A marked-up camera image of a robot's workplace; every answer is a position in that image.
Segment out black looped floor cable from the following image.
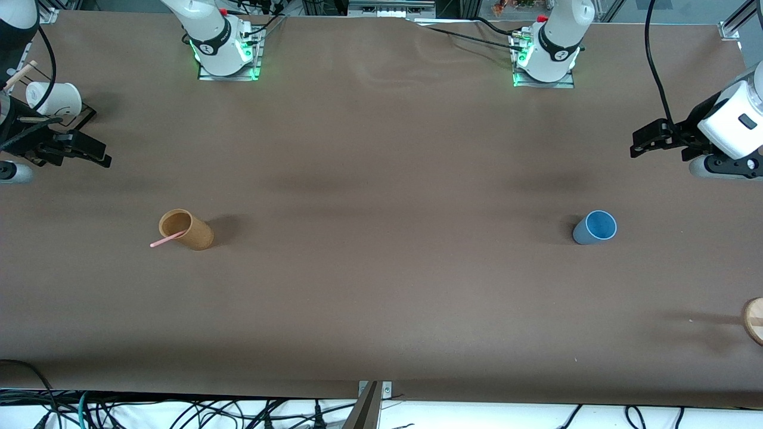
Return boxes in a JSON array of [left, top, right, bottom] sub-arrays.
[[0, 359, 60, 429]]

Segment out aluminium frame profile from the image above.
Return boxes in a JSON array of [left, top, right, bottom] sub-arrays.
[[718, 0, 763, 41]]

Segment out white paper cup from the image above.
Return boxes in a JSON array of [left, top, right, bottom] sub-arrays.
[[26, 81, 83, 119]]

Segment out brown cardboard cup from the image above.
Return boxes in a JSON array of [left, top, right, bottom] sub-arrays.
[[158, 208, 215, 251]]

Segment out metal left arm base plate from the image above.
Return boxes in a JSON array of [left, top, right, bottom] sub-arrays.
[[511, 30, 576, 89]]

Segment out black cable on table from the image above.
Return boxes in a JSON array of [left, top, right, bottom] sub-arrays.
[[411, 20, 525, 54]]

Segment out grey network switch box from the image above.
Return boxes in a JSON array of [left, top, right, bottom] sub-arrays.
[[348, 0, 437, 18]]

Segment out plain wooden stick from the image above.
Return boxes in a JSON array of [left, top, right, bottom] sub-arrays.
[[3, 60, 38, 91]]

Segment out black base connector cable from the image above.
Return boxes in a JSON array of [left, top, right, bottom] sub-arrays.
[[235, 0, 288, 38]]

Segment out silver table edge bracket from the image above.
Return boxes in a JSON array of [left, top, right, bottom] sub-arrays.
[[358, 380, 393, 399]]

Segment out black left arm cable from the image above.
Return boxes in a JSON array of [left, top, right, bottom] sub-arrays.
[[645, 0, 678, 127]]

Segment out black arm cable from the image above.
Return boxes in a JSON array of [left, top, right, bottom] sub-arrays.
[[645, 0, 678, 127], [33, 0, 58, 114]]

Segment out grey metal beam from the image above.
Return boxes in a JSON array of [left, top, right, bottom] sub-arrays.
[[342, 381, 383, 429]]

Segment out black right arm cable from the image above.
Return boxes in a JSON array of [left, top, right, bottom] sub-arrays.
[[33, 0, 58, 114]]

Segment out blue plastic cup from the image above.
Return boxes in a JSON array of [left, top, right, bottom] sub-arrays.
[[572, 210, 618, 245]]

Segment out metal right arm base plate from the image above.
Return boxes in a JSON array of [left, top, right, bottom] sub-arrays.
[[198, 27, 263, 82]]

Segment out round wooden disc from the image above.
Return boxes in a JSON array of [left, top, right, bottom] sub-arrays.
[[742, 297, 763, 347]]

